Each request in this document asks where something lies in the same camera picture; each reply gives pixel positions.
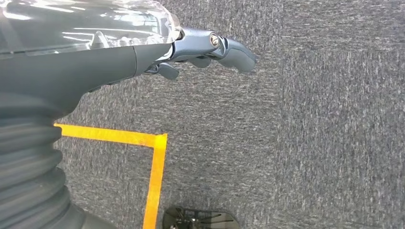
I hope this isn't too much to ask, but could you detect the glossy black robot foot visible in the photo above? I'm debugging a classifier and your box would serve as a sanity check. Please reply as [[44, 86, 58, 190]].
[[162, 206, 241, 229]]

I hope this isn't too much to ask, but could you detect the yellow floor tape square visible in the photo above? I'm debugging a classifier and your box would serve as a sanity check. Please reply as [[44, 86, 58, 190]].
[[53, 123, 168, 229]]

